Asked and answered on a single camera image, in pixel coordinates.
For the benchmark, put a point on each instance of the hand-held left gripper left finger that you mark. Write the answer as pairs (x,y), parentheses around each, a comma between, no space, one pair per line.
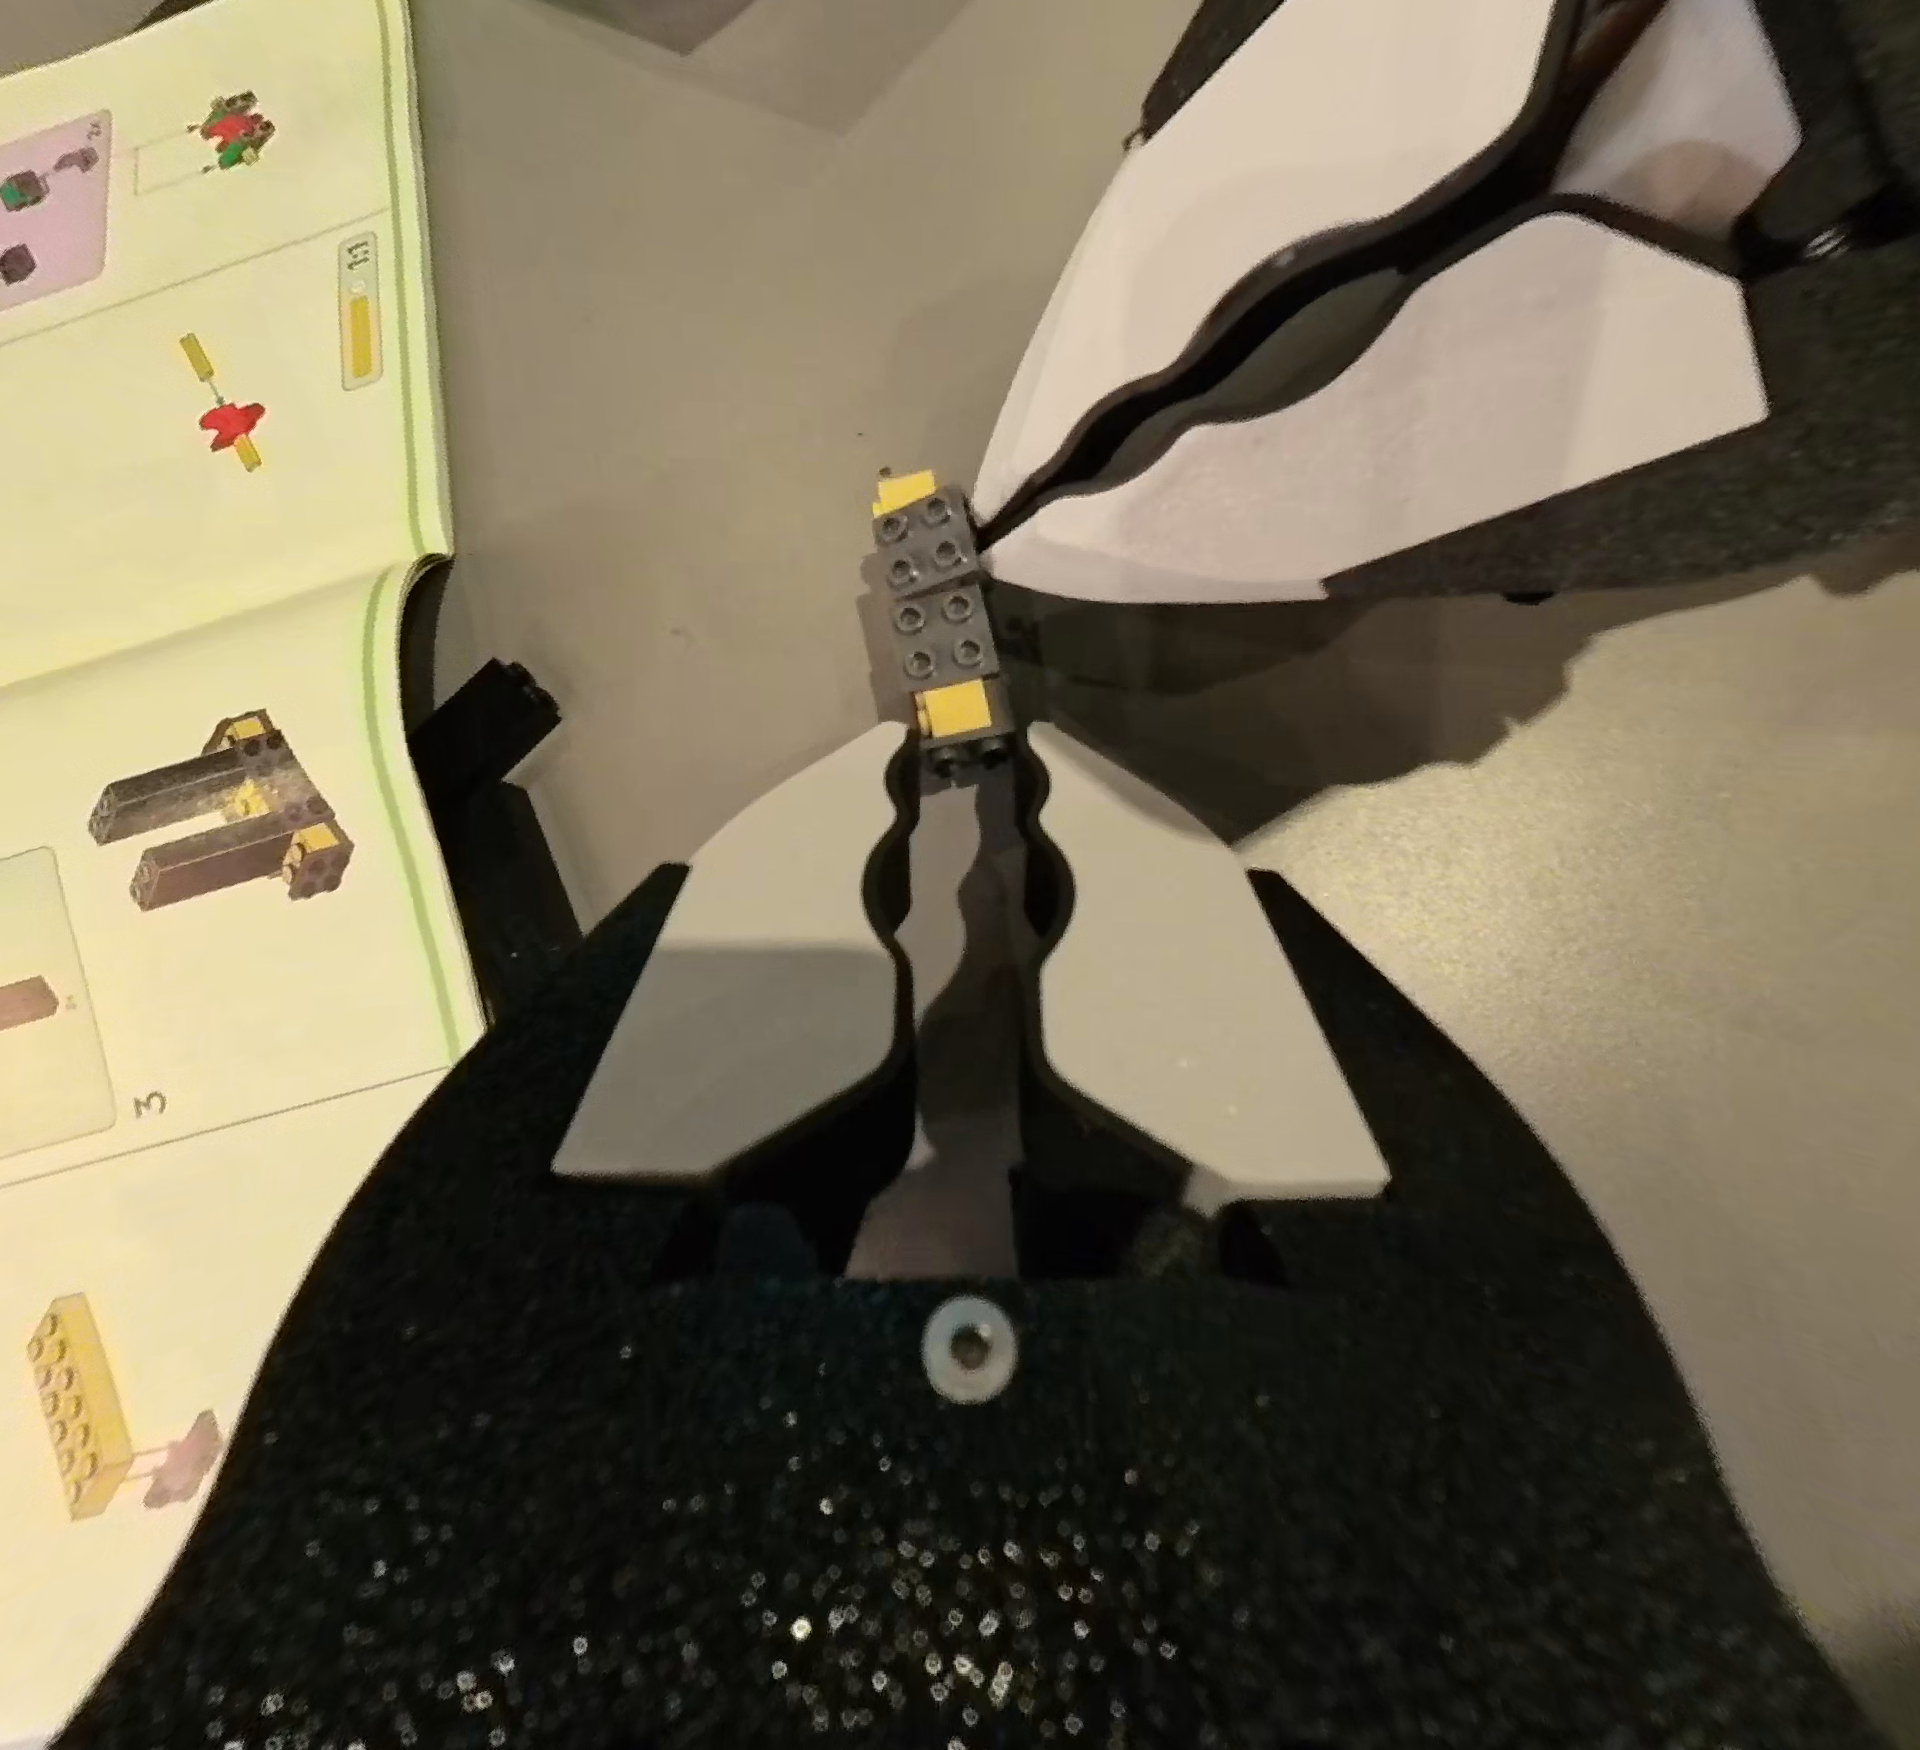
(750,1001)

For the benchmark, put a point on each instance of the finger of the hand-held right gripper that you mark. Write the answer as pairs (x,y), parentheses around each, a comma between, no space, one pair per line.
(1275,130)
(1425,430)

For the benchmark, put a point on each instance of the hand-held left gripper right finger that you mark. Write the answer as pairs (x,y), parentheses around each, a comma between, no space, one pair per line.
(1201,1015)

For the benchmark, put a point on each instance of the dark grey brick yellow tile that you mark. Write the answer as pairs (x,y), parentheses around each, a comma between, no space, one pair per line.
(961,708)

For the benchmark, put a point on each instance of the grey desk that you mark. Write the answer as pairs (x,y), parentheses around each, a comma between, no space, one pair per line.
(676,280)

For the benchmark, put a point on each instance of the open instruction booklet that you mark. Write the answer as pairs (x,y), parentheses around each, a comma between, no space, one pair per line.
(225,430)

